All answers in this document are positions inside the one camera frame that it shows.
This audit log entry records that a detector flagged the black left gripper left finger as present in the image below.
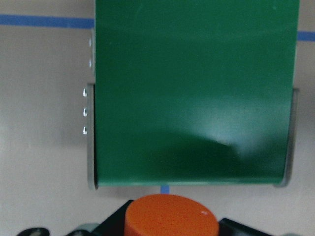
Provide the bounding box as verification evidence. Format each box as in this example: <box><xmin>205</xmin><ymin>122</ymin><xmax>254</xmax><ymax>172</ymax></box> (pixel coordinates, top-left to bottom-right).
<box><xmin>92</xmin><ymin>200</ymin><xmax>133</xmax><ymax>236</ymax></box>

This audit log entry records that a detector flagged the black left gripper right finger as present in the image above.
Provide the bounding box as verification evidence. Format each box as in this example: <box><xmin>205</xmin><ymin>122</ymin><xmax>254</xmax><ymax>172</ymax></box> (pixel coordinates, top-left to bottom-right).
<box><xmin>219</xmin><ymin>218</ymin><xmax>269</xmax><ymax>236</ymax></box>

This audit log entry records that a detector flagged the orange cylinder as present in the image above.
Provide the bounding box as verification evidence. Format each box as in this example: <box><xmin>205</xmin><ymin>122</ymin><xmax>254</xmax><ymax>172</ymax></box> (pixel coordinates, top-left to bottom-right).
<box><xmin>124</xmin><ymin>194</ymin><xmax>220</xmax><ymax>236</ymax></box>

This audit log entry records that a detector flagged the green conveyor belt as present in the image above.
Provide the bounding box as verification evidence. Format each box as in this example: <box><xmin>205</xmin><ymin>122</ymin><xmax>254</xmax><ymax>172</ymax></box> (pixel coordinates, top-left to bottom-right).
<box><xmin>83</xmin><ymin>0</ymin><xmax>300</xmax><ymax>189</ymax></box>

